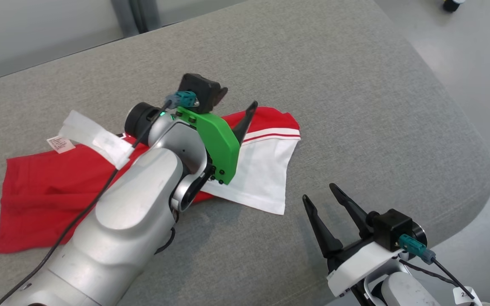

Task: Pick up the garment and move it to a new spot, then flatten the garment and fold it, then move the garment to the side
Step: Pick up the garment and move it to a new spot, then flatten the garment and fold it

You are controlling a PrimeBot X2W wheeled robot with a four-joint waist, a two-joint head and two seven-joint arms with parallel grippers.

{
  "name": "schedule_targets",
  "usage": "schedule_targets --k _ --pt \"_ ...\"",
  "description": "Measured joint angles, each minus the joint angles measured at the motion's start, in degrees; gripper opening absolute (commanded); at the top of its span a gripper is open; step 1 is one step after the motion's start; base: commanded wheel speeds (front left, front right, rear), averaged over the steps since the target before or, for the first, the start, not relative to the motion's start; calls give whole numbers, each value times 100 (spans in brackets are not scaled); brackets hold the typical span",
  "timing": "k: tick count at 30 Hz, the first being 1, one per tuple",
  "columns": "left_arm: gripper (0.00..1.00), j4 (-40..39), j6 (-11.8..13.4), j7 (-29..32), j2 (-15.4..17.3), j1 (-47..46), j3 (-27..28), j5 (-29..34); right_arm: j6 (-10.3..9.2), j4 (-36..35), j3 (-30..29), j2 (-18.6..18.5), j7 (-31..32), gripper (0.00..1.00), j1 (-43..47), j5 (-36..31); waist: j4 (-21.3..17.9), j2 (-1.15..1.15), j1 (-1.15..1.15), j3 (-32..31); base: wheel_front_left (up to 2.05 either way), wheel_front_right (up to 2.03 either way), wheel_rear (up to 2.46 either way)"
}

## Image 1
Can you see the grey partition post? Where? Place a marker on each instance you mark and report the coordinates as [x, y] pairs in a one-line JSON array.
[[136, 17]]

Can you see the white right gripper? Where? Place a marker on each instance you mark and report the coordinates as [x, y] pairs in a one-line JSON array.
[[360, 265]]

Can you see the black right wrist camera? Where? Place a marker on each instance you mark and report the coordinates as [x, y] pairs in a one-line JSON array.
[[391, 229]]

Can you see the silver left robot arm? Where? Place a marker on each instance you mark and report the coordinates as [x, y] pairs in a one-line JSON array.
[[121, 221]]

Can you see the white tape flag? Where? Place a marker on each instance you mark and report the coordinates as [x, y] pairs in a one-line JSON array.
[[96, 138]]

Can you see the red white Bulls jersey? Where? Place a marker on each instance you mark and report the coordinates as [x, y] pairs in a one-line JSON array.
[[36, 191]]

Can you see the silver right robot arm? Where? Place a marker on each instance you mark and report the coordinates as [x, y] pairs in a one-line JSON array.
[[402, 293]]

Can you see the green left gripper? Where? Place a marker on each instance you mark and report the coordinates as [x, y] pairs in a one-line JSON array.
[[217, 144]]

